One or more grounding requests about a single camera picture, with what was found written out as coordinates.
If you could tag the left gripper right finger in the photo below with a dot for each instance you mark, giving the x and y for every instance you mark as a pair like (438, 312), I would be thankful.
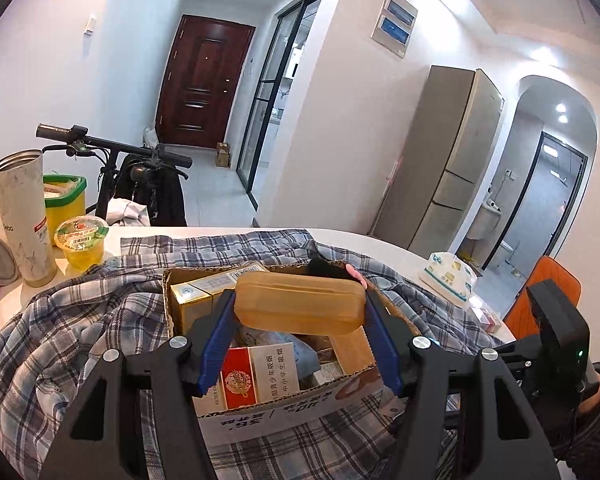
(498, 435)

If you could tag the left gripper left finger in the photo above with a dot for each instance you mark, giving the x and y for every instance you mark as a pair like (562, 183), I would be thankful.
(101, 436)

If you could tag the orange chair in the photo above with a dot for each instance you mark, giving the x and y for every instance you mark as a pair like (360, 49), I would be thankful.
(548, 284)

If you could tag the tissue pack with print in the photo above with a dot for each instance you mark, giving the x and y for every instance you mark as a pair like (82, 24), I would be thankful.
(449, 277)

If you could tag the blue plaid cloth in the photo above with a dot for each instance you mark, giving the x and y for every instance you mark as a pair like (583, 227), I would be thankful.
(49, 348)

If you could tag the cardboard box with pretzel print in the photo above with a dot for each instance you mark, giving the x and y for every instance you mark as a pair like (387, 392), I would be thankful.
(334, 372)

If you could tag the black plush with pink bow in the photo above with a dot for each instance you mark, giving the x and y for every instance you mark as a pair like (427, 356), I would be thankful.
(329, 269)

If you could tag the red white cigarette carton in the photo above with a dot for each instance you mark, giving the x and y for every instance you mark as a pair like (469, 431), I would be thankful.
(252, 376)

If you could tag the yellow medicine box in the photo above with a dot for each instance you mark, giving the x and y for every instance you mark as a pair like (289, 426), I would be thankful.
(195, 297)

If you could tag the yellow jelly cup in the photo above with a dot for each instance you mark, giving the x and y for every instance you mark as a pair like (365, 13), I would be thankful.
(81, 239)

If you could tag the beige refrigerator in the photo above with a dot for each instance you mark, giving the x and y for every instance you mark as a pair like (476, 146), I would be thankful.
(444, 157)

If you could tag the yellow tub green lid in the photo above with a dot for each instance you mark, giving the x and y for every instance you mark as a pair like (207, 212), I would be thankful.
(64, 199)

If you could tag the small cardboard box on floor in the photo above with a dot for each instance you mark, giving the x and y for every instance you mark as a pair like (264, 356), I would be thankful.
(222, 157)

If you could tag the white marble tumbler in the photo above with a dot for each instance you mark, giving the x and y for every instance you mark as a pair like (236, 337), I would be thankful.
(23, 214)

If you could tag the black electric scooter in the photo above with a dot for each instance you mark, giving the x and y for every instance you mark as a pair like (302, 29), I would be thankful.
(150, 177)

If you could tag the black framed glass door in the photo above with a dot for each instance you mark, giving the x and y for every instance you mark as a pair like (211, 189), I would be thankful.
(280, 67)

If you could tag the dark red entrance door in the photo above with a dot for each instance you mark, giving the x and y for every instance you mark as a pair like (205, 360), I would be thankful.
(200, 81)

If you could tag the wall electrical panel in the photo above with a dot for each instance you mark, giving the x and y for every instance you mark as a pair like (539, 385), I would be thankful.
(394, 26)

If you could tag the wall light switch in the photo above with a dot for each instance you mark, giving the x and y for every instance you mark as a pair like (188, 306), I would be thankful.
(90, 26)

